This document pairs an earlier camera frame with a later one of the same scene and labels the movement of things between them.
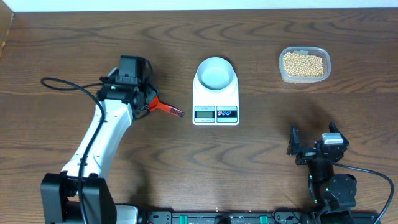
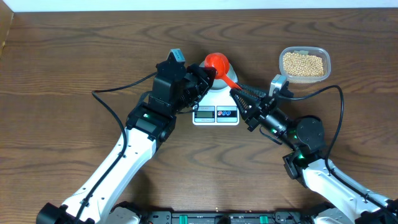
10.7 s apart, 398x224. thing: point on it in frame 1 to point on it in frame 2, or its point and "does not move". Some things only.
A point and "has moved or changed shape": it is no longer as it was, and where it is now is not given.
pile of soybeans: x=302 y=65 does not move
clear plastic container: x=302 y=65 does not move
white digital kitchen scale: x=216 y=107 does not move
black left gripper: x=148 y=91 to x=196 y=83
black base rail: x=278 y=216 does not move
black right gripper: x=306 y=154 to x=263 y=106
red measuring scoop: x=155 y=103 has moved or changed shape
